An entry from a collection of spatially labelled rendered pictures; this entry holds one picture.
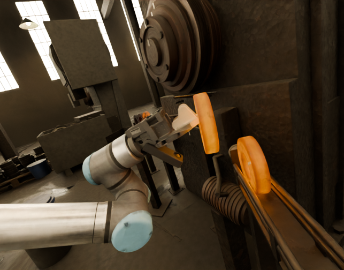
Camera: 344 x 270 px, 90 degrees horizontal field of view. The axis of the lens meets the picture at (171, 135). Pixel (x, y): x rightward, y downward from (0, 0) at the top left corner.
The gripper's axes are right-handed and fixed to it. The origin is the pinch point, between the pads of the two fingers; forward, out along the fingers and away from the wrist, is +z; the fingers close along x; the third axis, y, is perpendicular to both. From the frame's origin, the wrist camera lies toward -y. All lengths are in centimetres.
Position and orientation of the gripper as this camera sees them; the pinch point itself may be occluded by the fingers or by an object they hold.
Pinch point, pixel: (203, 116)
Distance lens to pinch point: 44.7
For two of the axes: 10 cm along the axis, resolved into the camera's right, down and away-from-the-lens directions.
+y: -5.2, -8.2, -2.3
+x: 0.9, -3.2, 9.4
